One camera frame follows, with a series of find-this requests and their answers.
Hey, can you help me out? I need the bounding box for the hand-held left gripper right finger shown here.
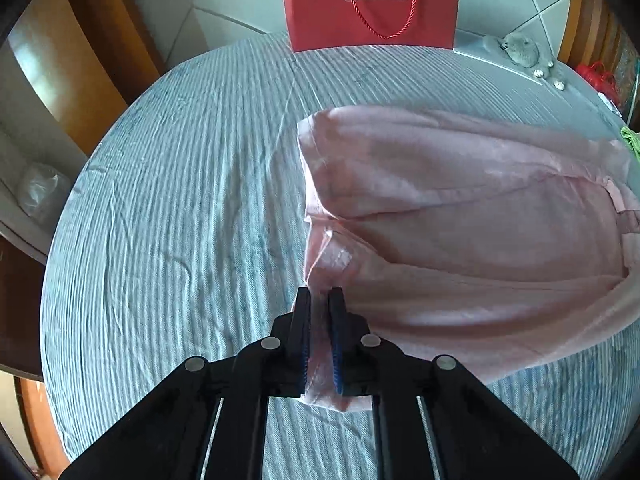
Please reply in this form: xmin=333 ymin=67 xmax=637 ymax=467
xmin=327 ymin=287 xmax=583 ymax=480

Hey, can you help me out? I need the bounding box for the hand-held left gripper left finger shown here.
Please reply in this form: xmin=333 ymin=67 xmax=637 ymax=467
xmin=60 ymin=287 xmax=312 ymax=480

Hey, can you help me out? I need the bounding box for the pink shirt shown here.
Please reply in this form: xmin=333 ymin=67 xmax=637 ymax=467
xmin=295 ymin=105 xmax=640 ymax=413

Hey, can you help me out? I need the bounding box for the striped light blue bedsheet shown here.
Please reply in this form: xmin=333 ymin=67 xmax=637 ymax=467
xmin=39 ymin=30 xmax=632 ymax=480

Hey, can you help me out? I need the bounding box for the clear plastic bag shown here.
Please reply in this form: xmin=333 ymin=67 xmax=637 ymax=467
xmin=17 ymin=162 xmax=71 ymax=221

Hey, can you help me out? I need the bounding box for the red paper gift bag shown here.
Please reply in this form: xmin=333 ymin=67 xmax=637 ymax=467
xmin=276 ymin=0 xmax=462 ymax=53

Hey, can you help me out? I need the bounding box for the grey plush toy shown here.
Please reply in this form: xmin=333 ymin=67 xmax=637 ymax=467
xmin=497 ymin=32 xmax=566 ymax=92

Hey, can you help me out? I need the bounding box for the green cloth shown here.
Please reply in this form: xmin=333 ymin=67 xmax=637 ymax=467
xmin=620 ymin=126 xmax=640 ymax=163

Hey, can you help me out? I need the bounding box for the wooden wardrobe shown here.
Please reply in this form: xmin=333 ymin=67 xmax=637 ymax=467
xmin=0 ymin=0 xmax=166 ymax=161

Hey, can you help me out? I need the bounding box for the red plastic bag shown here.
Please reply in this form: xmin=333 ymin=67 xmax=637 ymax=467
xmin=574 ymin=61 xmax=621 ymax=108

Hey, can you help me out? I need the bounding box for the wooden headboard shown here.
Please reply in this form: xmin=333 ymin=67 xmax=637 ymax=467
xmin=556 ymin=0 xmax=640 ymax=131

